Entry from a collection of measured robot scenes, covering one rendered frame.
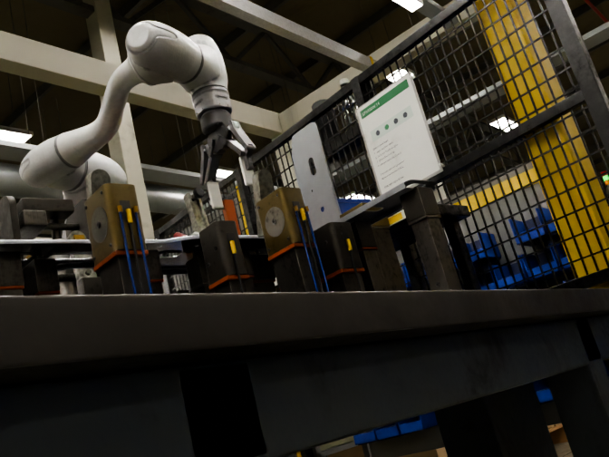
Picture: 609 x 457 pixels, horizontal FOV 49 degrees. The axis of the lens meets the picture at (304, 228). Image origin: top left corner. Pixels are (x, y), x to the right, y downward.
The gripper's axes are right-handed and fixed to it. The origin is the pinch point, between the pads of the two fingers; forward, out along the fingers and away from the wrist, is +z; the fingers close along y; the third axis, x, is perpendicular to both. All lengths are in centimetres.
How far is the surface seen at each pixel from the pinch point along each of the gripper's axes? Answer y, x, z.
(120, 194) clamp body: 21.9, -41.2, 11.9
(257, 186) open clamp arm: 17.3, -7.4, 6.5
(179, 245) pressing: 5.1, -20.6, 14.7
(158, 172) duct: -762, 478, -400
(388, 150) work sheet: 6, 54, -13
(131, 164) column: -680, 383, -367
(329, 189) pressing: 5.3, 26.6, -0.1
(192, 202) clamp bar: -14.9, -1.1, -4.0
